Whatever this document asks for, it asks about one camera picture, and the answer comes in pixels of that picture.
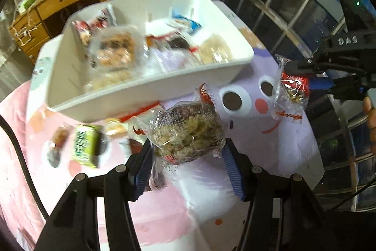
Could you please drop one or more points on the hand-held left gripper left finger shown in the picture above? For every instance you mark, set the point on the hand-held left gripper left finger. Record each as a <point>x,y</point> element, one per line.
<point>142,171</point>

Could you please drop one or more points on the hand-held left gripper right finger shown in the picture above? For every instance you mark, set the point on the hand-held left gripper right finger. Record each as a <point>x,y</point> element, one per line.
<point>232,171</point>

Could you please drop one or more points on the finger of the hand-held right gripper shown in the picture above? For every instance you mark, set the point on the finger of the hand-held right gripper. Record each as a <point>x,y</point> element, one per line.
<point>305,66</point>
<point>321,83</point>

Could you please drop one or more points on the red foil snack packet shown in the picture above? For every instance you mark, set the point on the red foil snack packet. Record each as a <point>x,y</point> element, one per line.
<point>293,87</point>

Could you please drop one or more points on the puffed rice cake packet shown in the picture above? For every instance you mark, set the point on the puffed rice cake packet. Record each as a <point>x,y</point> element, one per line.
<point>188,133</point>

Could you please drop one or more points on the clear-wrapped yellow cake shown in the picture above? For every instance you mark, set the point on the clear-wrapped yellow cake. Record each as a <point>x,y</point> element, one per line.
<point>214,48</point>

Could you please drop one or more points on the white plastic tray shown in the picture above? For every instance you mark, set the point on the white plastic tray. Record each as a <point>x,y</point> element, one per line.
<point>73,77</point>

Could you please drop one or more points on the clear packet of mixed cookies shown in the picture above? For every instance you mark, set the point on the clear packet of mixed cookies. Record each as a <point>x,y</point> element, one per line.
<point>116,47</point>

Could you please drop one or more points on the blue white pastry packet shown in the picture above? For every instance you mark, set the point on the blue white pastry packet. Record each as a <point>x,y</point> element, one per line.
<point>185,23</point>

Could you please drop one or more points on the dark snack packet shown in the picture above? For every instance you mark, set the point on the dark snack packet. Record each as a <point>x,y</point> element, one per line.
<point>177,42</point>

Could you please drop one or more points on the red white fruit-picture packet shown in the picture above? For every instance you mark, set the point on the red white fruit-picture packet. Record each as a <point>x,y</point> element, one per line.
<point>86,30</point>

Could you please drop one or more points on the person's right hand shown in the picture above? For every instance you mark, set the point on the person's right hand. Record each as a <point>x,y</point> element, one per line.
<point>368,105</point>

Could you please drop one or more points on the printed pink tablecloth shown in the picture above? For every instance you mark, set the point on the printed pink tablecloth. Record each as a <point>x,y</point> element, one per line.
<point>264,151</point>

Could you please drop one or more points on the green snack packet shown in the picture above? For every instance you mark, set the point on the green snack packet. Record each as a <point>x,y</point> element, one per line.
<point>85,146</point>

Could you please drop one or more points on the brown snack in clear wrapper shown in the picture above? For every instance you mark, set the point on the brown snack in clear wrapper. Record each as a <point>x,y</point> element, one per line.
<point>60,136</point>

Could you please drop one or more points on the green white tissue pack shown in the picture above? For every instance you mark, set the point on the green white tissue pack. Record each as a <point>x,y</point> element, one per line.
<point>27,4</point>

